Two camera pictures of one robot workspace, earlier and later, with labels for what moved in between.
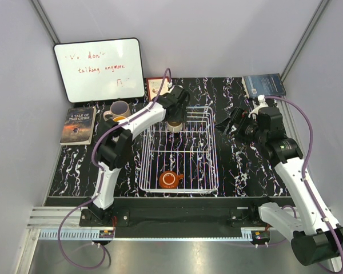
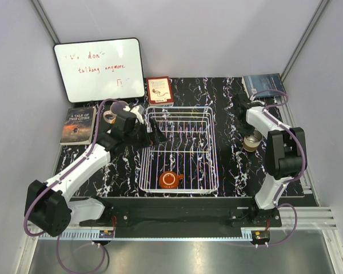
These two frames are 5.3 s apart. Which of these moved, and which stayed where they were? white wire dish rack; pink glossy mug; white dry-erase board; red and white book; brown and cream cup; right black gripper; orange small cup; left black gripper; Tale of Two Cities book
Moved: brown and cream cup; right black gripper; left black gripper
Stayed: Tale of Two Cities book; white wire dish rack; orange small cup; white dry-erase board; red and white book; pink glossy mug
